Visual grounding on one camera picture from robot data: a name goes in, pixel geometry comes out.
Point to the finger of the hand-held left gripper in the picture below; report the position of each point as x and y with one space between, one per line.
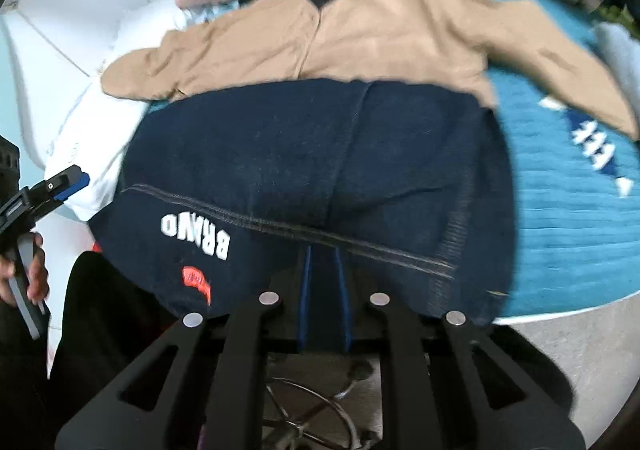
55 187

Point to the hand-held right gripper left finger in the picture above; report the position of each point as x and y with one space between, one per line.
305 302

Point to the grey folded garment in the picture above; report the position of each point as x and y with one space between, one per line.
620 59

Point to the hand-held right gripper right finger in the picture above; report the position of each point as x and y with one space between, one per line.
344 310

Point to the tan garment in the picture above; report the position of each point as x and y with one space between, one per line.
400 39

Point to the dark denim jacket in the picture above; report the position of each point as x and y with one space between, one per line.
300 154

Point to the metal stool base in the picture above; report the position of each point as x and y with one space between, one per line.
295 427

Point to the white pillow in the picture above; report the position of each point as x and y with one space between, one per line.
100 129

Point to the person's black pants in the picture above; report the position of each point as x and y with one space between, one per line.
100 320

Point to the blue striped pillow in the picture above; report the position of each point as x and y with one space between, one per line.
210 13

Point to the person's left hand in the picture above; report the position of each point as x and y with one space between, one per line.
39 270

